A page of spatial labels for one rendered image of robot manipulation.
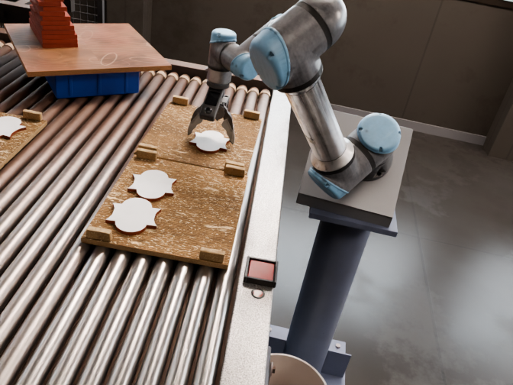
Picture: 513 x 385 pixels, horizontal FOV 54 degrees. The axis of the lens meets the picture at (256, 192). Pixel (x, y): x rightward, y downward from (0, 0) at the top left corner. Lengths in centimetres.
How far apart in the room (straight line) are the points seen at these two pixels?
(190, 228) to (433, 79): 342
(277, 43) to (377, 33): 327
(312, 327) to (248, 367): 91
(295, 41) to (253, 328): 59
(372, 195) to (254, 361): 71
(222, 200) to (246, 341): 46
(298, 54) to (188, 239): 51
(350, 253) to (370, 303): 95
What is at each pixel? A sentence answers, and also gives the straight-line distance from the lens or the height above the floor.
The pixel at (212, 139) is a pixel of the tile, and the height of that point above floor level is 95.
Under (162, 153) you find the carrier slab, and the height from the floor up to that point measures 94.
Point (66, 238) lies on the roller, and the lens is 127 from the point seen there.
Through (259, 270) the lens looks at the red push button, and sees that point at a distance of 119.
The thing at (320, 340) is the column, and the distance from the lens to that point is 197.
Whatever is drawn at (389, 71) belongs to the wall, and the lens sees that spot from 438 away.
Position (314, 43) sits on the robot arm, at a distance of 107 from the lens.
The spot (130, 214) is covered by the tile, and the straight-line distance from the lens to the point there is 129.
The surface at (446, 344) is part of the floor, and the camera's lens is 260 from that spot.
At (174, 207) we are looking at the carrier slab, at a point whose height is 94.
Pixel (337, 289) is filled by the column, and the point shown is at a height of 54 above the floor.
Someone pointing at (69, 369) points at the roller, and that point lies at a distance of 101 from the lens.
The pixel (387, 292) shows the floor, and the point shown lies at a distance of 271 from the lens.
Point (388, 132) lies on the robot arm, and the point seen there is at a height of 119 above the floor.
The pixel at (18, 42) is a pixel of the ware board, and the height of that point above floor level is 104.
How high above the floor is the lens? 172
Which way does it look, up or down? 33 degrees down
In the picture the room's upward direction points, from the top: 11 degrees clockwise
